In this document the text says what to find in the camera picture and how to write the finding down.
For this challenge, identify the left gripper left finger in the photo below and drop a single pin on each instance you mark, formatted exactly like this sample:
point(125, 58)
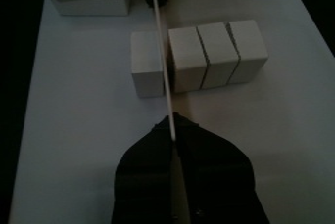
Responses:
point(144, 175)

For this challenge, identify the white toy block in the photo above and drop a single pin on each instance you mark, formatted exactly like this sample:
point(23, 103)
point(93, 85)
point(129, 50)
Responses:
point(89, 6)

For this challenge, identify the white cutting board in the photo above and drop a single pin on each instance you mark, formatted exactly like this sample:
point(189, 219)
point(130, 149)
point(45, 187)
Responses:
point(87, 130)

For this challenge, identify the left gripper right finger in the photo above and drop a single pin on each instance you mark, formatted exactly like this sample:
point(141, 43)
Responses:
point(217, 175)

